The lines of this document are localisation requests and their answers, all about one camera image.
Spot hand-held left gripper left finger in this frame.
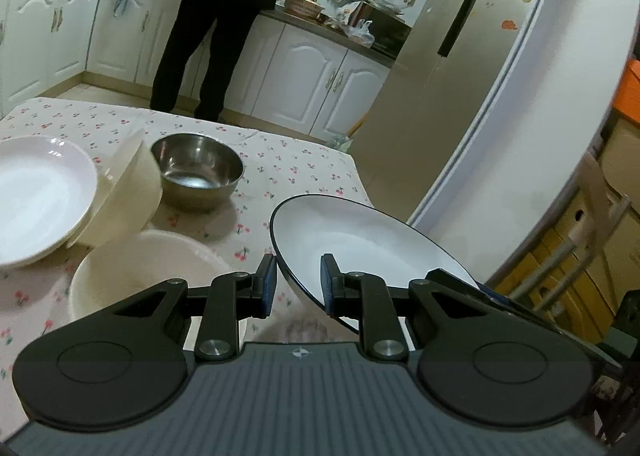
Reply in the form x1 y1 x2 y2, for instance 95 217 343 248
102 253 278 364

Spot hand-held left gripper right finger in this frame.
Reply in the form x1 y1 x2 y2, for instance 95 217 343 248
320 252 502 364

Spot white plate with black rim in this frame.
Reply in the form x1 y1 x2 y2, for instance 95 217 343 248
269 195 482 335

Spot cream bowl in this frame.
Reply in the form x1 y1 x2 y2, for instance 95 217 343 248
68 229 237 333
74 130 164 250

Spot stainless steel bowl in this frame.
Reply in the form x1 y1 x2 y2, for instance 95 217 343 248
150 133 245 213

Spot cherry printed tablecloth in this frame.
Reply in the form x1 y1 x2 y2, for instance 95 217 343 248
0 96 374 437

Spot stainless steel refrigerator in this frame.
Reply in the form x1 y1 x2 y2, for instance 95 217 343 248
349 0 567 233

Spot white kitchen base cabinets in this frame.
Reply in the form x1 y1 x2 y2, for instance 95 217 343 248
0 0 397 139

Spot white plastic bag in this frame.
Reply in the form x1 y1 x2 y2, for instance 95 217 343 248
344 19 376 48

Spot basket of vegetables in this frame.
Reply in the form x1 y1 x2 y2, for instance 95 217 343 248
282 0 324 19

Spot orange box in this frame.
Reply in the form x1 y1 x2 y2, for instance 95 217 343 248
612 60 640 125

